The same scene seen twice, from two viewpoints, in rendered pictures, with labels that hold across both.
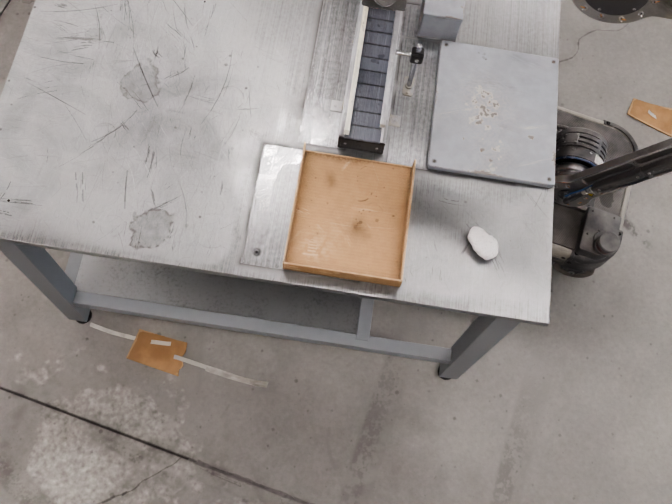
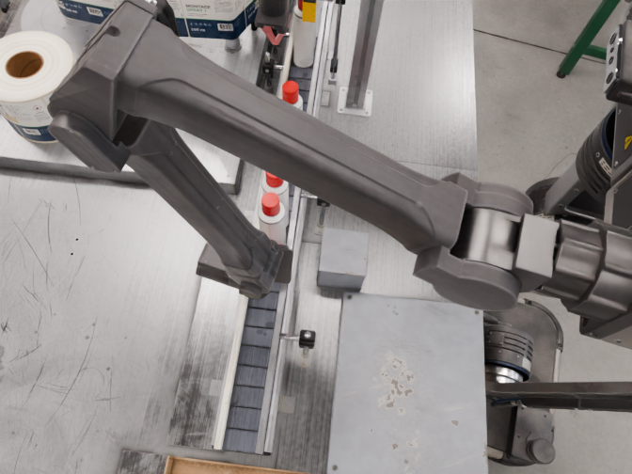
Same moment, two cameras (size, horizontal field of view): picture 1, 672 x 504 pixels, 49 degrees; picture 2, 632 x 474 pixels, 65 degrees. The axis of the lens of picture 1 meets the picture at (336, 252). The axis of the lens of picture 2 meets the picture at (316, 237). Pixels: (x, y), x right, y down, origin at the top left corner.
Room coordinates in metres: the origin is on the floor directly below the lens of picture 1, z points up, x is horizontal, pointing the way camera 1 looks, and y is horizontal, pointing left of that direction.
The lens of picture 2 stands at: (0.84, -0.11, 1.86)
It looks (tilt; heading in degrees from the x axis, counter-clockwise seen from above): 65 degrees down; 3
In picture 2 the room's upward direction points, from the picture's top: 6 degrees clockwise
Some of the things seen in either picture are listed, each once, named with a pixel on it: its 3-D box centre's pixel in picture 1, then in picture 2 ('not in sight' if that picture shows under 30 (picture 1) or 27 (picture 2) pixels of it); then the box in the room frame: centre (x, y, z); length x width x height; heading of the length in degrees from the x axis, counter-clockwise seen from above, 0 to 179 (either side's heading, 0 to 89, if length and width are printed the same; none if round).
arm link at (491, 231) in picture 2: not in sight; (496, 256); (1.05, -0.27, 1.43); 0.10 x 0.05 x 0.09; 80
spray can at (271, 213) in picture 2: not in sight; (272, 225); (1.26, 0.00, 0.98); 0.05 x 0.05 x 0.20
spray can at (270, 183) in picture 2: not in sight; (276, 197); (1.33, 0.01, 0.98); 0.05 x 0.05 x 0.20
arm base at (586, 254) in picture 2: not in sight; (589, 267); (1.04, -0.35, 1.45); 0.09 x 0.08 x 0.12; 170
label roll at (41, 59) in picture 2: not in sight; (39, 87); (1.53, 0.59, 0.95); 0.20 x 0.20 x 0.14
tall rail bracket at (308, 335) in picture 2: (405, 65); (295, 343); (1.06, -0.08, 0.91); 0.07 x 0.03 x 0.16; 92
